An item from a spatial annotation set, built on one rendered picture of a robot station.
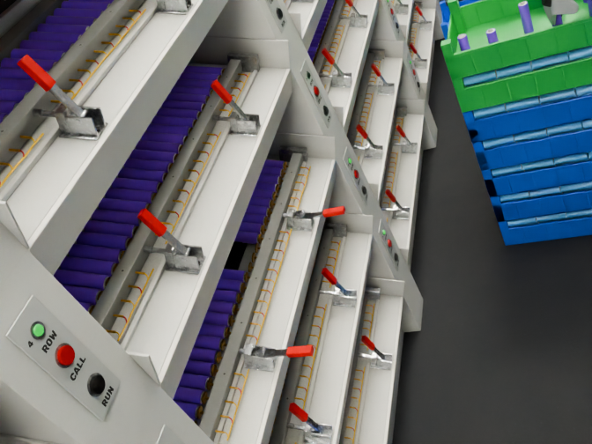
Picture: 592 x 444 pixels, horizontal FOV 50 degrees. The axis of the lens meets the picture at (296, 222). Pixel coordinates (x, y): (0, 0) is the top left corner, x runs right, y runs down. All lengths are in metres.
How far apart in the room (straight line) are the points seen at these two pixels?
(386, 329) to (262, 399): 0.56
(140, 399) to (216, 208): 0.28
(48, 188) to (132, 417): 0.22
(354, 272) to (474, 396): 0.37
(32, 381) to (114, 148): 0.24
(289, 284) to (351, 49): 0.71
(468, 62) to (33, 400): 1.01
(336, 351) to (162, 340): 0.47
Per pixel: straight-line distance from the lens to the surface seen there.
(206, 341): 0.88
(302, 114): 1.12
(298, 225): 1.02
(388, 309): 1.38
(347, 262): 1.22
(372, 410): 1.25
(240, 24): 1.06
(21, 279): 0.54
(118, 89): 0.72
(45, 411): 0.55
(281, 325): 0.90
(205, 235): 0.78
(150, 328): 0.70
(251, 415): 0.83
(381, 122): 1.57
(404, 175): 1.70
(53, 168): 0.63
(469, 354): 1.43
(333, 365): 1.08
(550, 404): 1.33
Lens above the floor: 1.13
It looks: 35 degrees down
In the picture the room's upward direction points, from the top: 30 degrees counter-clockwise
